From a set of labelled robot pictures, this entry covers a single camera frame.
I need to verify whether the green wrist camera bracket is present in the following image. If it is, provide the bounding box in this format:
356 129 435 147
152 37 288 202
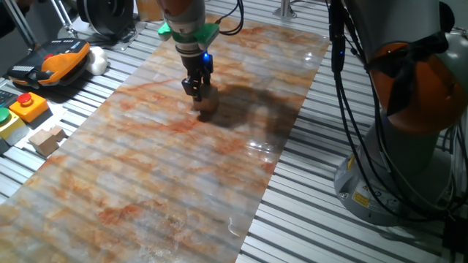
157 21 221 51

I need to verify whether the orange black teach pendant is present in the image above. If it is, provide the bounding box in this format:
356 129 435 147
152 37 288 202
6 38 91 90

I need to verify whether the small wooden cube block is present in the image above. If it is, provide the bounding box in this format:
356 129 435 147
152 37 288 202
192 84 219 113

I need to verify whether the large spare wooden cube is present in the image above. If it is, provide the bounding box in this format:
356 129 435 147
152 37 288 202
28 129 60 158

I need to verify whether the orange box red button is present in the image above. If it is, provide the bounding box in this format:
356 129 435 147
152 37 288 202
9 92 50 123

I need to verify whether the thin aluminium tripod strut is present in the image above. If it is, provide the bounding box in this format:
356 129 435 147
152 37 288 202
48 0 78 38

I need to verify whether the thick aluminium tripod strut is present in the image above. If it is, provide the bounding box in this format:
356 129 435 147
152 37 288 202
2 0 40 50

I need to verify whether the yellow box green button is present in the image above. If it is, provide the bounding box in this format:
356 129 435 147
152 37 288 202
0 107 30 146

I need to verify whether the silver metal post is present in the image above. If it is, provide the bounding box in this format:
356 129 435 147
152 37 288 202
273 0 298 19

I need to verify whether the brown cardboard box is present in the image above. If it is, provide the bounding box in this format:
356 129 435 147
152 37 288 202
135 0 165 22

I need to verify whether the white rounded lump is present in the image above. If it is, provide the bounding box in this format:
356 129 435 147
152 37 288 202
86 46 110 77

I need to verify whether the small spare wooden cube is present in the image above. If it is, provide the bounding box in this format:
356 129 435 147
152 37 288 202
50 126 68 142

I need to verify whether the black keyboard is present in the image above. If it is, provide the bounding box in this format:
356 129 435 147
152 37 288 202
0 89 19 109

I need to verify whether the black arm cable harness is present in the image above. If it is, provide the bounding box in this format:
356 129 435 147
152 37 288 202
215 0 468 224

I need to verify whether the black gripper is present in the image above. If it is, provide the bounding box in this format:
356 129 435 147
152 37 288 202
181 53 215 103

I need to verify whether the orange marble patterned mat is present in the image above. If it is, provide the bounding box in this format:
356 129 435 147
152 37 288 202
0 13 332 263

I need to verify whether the black filament spool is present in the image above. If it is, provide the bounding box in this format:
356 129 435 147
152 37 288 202
75 0 135 37

